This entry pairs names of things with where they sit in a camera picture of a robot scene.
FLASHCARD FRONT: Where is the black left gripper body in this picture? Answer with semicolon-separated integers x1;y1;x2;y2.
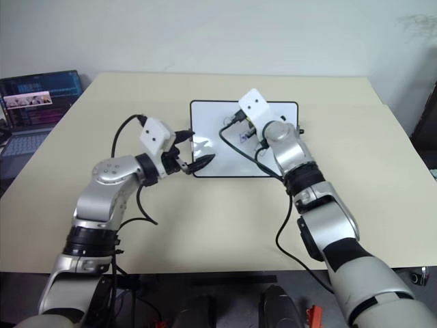
161;146;188;176

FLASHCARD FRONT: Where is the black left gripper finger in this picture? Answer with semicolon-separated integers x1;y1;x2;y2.
185;154;216;173
173;129;196;145

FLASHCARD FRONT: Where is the black framed tabletop whiteboard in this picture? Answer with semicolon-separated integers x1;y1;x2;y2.
189;99;305;179

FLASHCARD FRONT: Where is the open grey laptop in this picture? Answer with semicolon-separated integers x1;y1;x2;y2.
0;70;84;159

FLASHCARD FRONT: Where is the dark rounded shape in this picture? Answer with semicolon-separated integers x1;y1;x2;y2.
258;285;298;328

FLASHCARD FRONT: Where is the black chair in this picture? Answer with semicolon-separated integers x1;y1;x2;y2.
409;80;437;169

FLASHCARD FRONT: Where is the orange red clamp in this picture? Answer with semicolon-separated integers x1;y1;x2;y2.
306;305;324;328

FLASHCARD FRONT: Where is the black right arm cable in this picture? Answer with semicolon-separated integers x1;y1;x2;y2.
218;111;335;295

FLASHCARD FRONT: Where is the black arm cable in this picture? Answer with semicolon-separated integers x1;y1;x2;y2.
109;114;160;274
218;111;335;295

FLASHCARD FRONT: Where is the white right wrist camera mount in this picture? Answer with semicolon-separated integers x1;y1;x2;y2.
238;87;276;137

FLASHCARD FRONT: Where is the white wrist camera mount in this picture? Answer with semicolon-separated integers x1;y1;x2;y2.
139;117;175;162
238;87;276;137

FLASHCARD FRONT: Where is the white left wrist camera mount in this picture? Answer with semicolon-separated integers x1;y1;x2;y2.
139;117;175;162

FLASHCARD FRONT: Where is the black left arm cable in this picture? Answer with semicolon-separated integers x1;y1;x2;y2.
109;114;160;274

